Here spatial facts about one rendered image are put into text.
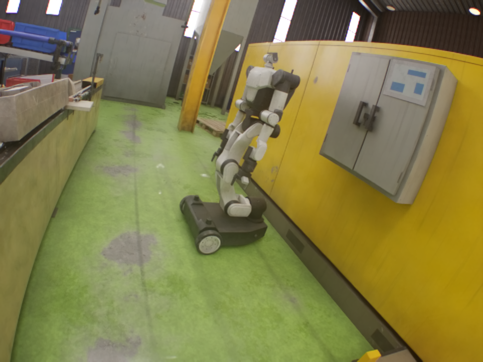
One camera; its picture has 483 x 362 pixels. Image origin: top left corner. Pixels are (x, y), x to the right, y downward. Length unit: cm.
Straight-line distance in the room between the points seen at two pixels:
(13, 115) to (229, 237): 163
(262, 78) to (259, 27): 1068
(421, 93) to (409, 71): 15
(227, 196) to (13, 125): 153
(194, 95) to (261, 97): 375
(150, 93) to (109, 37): 200
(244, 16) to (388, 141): 856
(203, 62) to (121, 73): 290
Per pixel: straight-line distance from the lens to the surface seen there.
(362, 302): 191
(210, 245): 195
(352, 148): 167
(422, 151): 147
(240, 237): 208
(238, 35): 953
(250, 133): 185
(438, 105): 149
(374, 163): 154
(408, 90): 153
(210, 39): 551
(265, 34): 1250
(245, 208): 209
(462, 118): 160
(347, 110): 176
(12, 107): 126
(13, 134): 129
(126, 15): 778
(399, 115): 152
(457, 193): 154
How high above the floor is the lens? 120
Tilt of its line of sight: 20 degrees down
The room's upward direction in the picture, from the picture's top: 17 degrees clockwise
